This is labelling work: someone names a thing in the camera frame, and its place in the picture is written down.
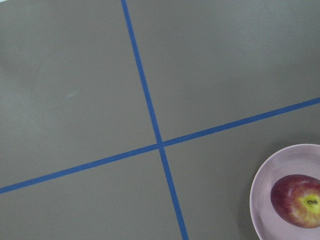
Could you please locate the pink plate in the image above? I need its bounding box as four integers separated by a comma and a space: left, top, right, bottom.
249, 144, 320, 240

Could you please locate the red apple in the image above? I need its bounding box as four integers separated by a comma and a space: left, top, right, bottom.
270, 174, 320, 229

